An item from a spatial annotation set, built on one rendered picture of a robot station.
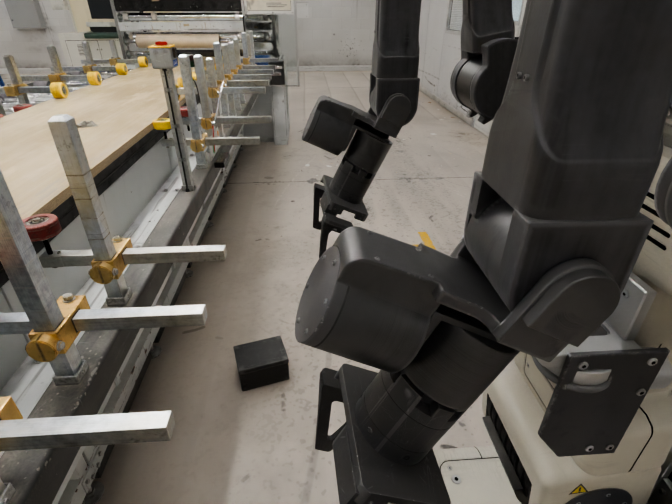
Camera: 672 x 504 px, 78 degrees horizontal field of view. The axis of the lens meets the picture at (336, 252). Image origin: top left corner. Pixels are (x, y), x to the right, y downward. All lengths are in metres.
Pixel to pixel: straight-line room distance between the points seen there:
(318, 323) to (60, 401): 0.79
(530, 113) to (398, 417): 0.18
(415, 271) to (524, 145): 0.08
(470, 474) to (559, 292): 1.09
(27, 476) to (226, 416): 0.96
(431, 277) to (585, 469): 0.51
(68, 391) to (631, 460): 0.92
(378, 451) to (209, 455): 1.38
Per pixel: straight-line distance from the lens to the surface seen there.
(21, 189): 1.44
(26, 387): 1.16
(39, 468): 0.88
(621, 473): 0.72
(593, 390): 0.50
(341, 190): 0.64
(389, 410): 0.28
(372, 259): 0.20
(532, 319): 0.21
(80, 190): 1.03
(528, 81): 0.21
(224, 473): 1.60
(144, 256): 1.11
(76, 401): 0.95
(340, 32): 11.03
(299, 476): 1.56
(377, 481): 0.28
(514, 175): 0.21
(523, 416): 0.73
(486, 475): 1.29
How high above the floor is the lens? 1.33
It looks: 30 degrees down
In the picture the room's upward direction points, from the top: straight up
